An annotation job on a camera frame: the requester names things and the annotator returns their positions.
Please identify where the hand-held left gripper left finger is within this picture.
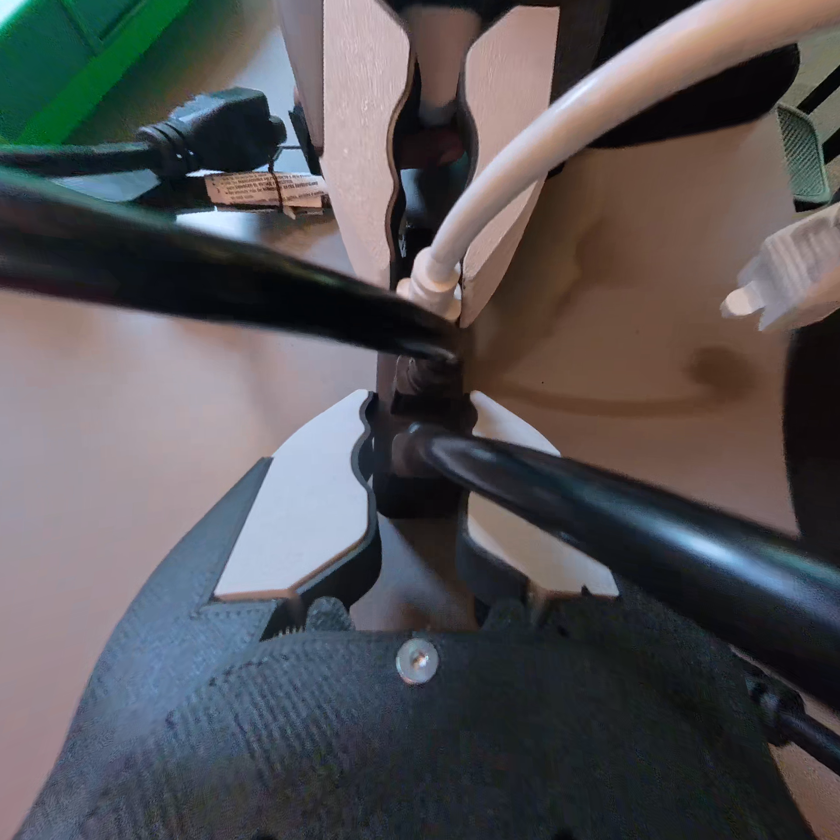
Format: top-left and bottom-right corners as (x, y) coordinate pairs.
(213, 389), (382, 608)

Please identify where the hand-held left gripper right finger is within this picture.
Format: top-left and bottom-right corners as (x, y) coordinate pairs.
(458, 390), (620, 599)

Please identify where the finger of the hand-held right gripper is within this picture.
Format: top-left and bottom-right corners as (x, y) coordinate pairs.
(322, 0), (418, 291)
(458, 0), (562, 329)

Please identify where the white short extension cord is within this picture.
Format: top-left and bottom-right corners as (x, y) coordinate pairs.
(394, 0), (840, 332)

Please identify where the black power strip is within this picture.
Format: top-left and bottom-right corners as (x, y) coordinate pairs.
(374, 217), (476, 519)

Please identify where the black short extension cord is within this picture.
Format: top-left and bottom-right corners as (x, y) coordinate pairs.
(387, 420), (840, 775)
(0, 88), (463, 395)

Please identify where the green plastic bin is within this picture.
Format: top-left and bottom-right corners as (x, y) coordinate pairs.
(0, 0), (191, 145)

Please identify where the pale green mesh chair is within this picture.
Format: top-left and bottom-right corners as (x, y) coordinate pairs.
(776, 104), (831, 204)

